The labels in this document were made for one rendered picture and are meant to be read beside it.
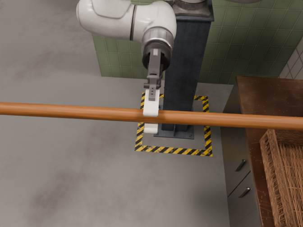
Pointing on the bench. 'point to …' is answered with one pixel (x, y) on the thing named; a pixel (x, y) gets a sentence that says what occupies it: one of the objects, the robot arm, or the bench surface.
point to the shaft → (171, 118)
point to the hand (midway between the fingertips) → (151, 113)
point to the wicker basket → (288, 140)
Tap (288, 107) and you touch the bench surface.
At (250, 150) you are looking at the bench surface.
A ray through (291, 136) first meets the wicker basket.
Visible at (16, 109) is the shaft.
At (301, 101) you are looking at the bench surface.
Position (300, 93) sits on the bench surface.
